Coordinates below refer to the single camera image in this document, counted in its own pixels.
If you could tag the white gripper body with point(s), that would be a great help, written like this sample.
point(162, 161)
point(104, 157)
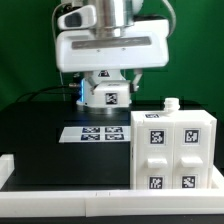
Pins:
point(107, 36)

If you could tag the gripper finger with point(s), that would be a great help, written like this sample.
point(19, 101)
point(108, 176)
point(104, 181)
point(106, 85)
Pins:
point(90, 83)
point(137, 77)

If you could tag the white box part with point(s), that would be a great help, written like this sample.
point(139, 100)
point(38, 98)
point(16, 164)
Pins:
point(115, 94)

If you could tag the white cabinet body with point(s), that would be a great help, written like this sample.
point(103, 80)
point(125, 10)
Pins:
point(173, 115)

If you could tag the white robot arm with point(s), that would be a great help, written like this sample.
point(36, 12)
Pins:
point(112, 75)

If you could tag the white flat tag plate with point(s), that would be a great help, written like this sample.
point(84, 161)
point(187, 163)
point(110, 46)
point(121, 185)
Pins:
point(80, 134)

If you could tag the white U-shaped frame fence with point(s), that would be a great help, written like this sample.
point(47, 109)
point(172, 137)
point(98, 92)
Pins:
point(108, 203)

